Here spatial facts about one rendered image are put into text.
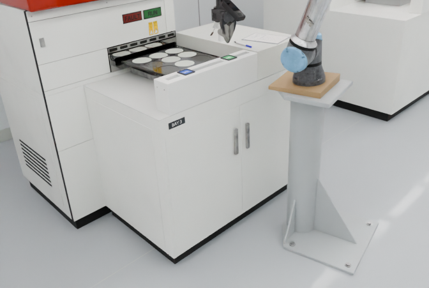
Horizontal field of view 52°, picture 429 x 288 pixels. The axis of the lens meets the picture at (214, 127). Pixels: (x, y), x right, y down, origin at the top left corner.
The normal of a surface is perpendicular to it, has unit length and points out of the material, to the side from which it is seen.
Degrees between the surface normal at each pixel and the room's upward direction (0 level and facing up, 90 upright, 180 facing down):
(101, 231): 0
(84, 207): 90
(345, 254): 0
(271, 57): 90
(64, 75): 90
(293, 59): 99
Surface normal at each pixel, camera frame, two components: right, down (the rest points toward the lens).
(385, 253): -0.04, -0.90
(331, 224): -0.55, 0.39
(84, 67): 0.69, 0.29
